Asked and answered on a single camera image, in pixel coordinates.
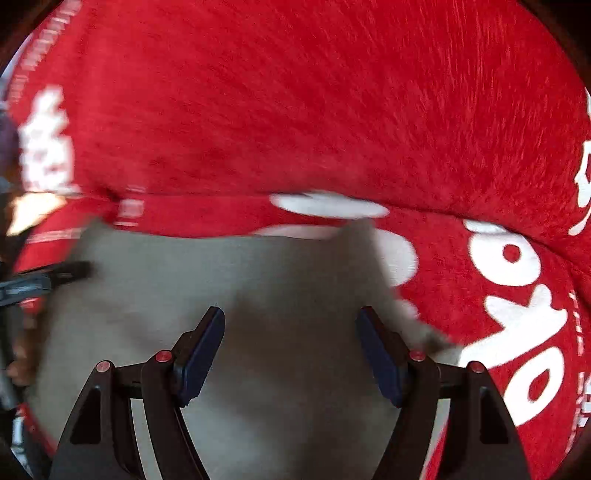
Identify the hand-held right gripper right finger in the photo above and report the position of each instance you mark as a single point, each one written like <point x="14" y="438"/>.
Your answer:
<point x="381" y="355"/>

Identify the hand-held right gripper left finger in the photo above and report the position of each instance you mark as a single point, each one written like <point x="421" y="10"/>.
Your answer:
<point x="203" y="355"/>

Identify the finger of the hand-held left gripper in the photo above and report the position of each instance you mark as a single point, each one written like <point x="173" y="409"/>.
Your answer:
<point x="71" y="271"/>

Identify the grey long-sleeved garment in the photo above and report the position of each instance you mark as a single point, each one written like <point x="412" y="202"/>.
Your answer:
<point x="231" y="267"/>

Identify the cream cloth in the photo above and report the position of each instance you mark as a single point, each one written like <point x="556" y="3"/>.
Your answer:
<point x="34" y="210"/>

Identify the purple grey cloth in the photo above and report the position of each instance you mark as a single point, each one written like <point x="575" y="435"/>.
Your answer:
<point x="7" y="143"/>

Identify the red printed blanket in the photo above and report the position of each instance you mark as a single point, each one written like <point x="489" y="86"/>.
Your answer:
<point x="277" y="115"/>

